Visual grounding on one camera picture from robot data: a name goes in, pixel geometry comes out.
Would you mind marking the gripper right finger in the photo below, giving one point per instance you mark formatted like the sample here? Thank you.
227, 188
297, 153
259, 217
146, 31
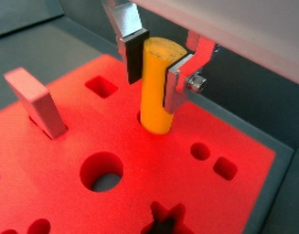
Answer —
184, 74

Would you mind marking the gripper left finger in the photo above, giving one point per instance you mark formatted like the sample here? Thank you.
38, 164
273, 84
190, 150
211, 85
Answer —
132, 35

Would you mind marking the yellow oval cylinder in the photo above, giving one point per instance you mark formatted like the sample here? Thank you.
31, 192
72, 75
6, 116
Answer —
161, 53

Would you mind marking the red rectangular peg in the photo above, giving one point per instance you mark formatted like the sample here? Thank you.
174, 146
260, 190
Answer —
37, 101

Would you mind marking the red shape sorter block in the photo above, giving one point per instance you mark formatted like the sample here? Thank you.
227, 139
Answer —
109, 177

